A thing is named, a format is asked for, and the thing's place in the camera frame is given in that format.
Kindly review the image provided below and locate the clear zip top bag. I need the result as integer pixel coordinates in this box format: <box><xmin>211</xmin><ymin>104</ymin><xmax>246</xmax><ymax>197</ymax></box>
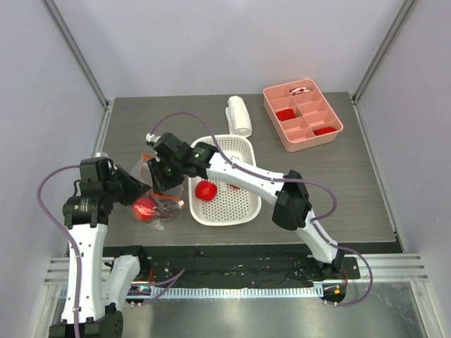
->
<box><xmin>127</xmin><ymin>153</ymin><xmax>185</xmax><ymax>231</ymax></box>

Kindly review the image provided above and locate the red fake apple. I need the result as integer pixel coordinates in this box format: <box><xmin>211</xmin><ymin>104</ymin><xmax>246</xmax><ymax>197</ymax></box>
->
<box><xmin>132</xmin><ymin>196</ymin><xmax>156</xmax><ymax>222</ymax></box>
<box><xmin>194</xmin><ymin>180</ymin><xmax>218</xmax><ymax>201</ymax></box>

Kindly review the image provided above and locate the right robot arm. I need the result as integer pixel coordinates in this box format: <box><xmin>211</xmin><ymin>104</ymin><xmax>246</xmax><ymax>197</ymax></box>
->
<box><xmin>146</xmin><ymin>132</ymin><xmax>345</xmax><ymax>278</ymax></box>

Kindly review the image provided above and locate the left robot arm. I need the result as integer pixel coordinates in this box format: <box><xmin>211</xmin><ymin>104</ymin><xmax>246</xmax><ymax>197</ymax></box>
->
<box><xmin>49</xmin><ymin>156</ymin><xmax>151</xmax><ymax>337</ymax></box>

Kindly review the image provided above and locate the dark fake grape bunch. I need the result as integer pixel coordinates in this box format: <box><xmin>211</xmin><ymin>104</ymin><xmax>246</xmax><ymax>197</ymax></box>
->
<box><xmin>154</xmin><ymin>199</ymin><xmax>185</xmax><ymax>218</ymax></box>

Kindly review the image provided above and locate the rolled white towel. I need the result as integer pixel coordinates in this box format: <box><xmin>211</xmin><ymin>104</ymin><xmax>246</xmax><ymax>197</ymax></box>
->
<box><xmin>225</xmin><ymin>96</ymin><xmax>252</xmax><ymax>137</ymax></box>

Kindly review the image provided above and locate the white perforated plastic basket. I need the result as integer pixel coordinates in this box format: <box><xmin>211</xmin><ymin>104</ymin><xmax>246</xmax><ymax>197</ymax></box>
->
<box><xmin>187</xmin><ymin>134</ymin><xmax>261</xmax><ymax>227</ymax></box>

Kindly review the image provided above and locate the red block in tray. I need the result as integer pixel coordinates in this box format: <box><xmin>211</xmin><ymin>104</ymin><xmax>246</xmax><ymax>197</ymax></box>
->
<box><xmin>276</xmin><ymin>108</ymin><xmax>296</xmax><ymax>122</ymax></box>

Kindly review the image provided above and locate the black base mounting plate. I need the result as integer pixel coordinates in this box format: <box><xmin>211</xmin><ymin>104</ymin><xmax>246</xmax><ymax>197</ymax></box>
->
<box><xmin>144</xmin><ymin>244</ymin><xmax>361</xmax><ymax>289</ymax></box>

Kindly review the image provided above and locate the pink compartment organizer tray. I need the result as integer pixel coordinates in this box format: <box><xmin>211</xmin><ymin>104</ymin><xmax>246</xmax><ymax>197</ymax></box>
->
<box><xmin>263</xmin><ymin>78</ymin><xmax>343</xmax><ymax>152</ymax></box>

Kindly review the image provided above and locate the red white item in tray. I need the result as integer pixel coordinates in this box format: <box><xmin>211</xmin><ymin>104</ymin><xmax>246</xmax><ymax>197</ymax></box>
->
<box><xmin>289</xmin><ymin>87</ymin><xmax>311</xmax><ymax>96</ymax></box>

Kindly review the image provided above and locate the red block tray front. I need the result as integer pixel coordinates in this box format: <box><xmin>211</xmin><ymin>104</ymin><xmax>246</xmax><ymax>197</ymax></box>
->
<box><xmin>314</xmin><ymin>127</ymin><xmax>336</xmax><ymax>136</ymax></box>

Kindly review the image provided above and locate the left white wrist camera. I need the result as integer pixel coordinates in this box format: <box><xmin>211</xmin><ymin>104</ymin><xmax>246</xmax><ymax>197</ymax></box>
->
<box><xmin>94</xmin><ymin>151</ymin><xmax>108</xmax><ymax>158</ymax></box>

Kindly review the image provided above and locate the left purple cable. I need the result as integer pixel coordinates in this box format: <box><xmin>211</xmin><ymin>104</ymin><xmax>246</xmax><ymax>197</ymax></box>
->
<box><xmin>37</xmin><ymin>164</ymin><xmax>186</xmax><ymax>338</ymax></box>

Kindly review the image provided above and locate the purple cable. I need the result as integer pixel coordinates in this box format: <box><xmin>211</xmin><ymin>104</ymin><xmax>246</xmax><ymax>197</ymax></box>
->
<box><xmin>149</xmin><ymin>111</ymin><xmax>374</xmax><ymax>307</ymax></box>
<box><xmin>37</xmin><ymin>164</ymin><xmax>186</xmax><ymax>338</ymax></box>

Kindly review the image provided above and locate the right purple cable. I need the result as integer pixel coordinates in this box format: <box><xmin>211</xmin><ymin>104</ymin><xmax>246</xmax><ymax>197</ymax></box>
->
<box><xmin>149</xmin><ymin>111</ymin><xmax>374</xmax><ymax>307</ymax></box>

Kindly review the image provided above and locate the white slotted cable duct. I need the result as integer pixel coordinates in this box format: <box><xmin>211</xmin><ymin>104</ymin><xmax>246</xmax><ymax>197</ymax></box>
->
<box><xmin>126</xmin><ymin>285</ymin><xmax>324</xmax><ymax>300</ymax></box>

